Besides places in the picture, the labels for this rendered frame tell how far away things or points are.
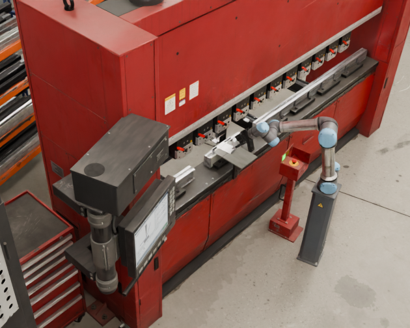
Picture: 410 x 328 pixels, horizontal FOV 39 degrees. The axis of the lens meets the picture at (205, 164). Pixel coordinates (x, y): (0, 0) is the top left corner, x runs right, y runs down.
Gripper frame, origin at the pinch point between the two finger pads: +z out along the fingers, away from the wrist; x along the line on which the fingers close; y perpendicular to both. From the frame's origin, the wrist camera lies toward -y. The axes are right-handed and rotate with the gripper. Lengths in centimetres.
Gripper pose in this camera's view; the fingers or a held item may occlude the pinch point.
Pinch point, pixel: (235, 146)
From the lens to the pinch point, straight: 415.8
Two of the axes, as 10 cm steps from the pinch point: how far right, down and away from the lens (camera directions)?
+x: -5.9, 5.0, -6.3
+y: -5.9, -8.0, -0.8
